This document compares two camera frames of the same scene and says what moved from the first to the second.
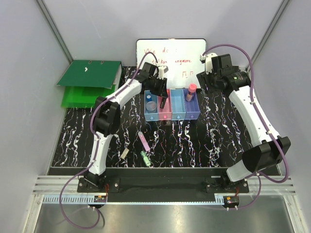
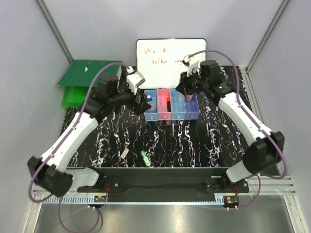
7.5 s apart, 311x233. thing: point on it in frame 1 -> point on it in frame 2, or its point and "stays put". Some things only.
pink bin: (165, 113) stays put
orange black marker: (163, 102) -> (168, 100)
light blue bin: (150, 106) stays put
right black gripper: (203, 78) -> (183, 86)
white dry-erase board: (181, 57) stays put
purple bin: (192, 108) stays put
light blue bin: (178, 105) stays put
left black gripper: (162, 91) -> (134, 106)
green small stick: (146, 158) stays put
